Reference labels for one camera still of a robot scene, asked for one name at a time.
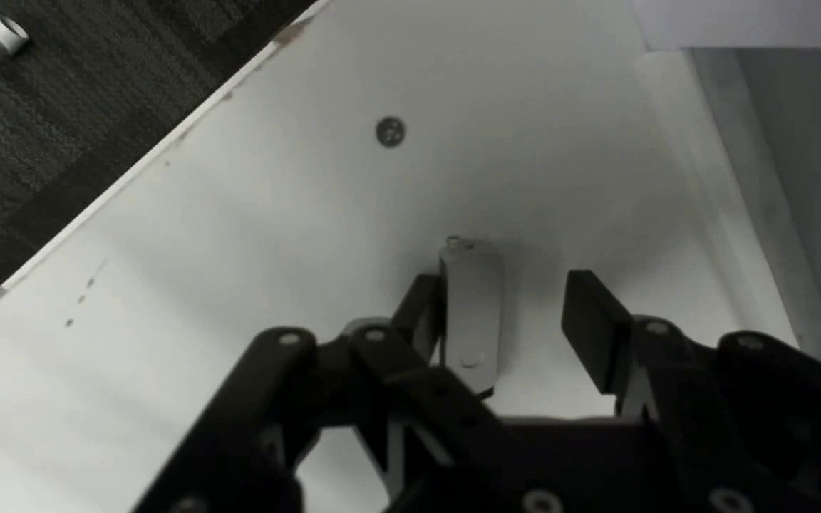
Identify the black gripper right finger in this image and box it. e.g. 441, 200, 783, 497
558, 267, 821, 513

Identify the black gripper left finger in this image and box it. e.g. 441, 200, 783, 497
130, 272, 503, 513

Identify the small white oblong object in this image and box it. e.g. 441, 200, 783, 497
436, 233, 503, 399

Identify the dark shelf screw head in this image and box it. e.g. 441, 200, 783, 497
374, 115, 408, 152

